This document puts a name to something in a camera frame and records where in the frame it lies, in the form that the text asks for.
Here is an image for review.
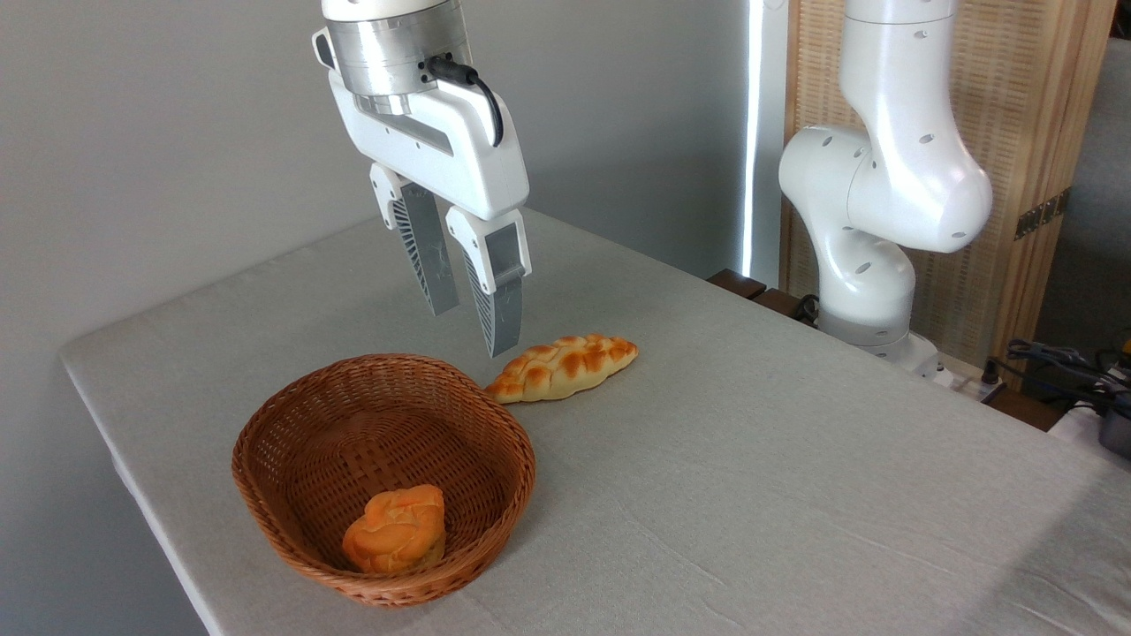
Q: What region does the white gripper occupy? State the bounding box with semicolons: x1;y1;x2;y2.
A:
328;71;534;359

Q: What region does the braided golden bread loaf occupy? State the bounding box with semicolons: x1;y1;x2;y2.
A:
484;334;639;405

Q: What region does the brown wicker basket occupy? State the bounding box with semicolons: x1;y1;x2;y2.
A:
232;353;537;608

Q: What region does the round orange bread roll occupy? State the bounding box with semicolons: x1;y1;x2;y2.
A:
342;484;446;575

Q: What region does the grey tablecloth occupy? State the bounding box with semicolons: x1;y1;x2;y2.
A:
60;208;1131;636

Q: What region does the white power strip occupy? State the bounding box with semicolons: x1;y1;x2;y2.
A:
928;353;1008;404

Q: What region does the metal screen hinge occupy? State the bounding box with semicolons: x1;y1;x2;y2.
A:
1014;187;1072;241

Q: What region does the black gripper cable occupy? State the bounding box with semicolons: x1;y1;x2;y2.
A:
424;55;505;148

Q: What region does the white vertical frame strip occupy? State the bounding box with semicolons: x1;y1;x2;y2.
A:
740;0;789;288

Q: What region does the black cable bundle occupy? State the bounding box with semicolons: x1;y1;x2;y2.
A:
985;338;1131;416

